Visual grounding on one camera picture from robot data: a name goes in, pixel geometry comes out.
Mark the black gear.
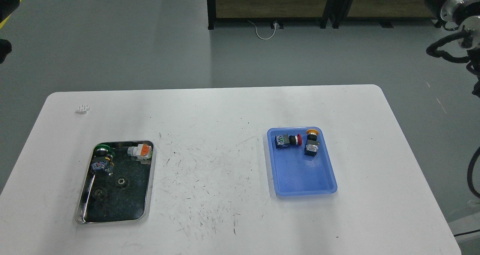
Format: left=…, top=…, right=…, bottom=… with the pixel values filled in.
left=93, top=187, right=108, bottom=201
left=115, top=177, right=130, bottom=189

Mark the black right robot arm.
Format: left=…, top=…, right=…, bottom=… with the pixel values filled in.
left=424, top=0, right=480, bottom=78

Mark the blue plastic tray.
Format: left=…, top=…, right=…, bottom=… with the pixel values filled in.
left=267, top=126, right=338, bottom=197

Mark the silver metal tray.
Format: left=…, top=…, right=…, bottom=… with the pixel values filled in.
left=75, top=140, right=156, bottom=224

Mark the small white plastic piece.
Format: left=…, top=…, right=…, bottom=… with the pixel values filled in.
left=76, top=105, right=90, bottom=114

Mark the red push button switch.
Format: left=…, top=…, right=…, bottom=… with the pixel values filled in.
left=274, top=134, right=302, bottom=149

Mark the yellow push button switch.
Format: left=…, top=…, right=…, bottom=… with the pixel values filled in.
left=304, top=129, right=320, bottom=156

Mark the orange white switch part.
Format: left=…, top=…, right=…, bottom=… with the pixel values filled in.
left=127, top=144, right=153, bottom=161

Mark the white floor cable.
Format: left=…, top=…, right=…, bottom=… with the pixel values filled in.
left=247, top=20, right=280, bottom=41

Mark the black frame wooden cabinet left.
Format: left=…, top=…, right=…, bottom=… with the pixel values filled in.
left=206, top=0, right=336, bottom=30

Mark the black frame wooden cabinet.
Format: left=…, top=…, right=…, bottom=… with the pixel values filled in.
left=206, top=0, right=336, bottom=30
left=330, top=0, right=435, bottom=29

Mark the green push button switch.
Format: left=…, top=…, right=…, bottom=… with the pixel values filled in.
left=89, top=144, right=115, bottom=176

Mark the black frame wooden cabinet right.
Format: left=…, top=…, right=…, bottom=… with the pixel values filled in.
left=330, top=0, right=435, bottom=29

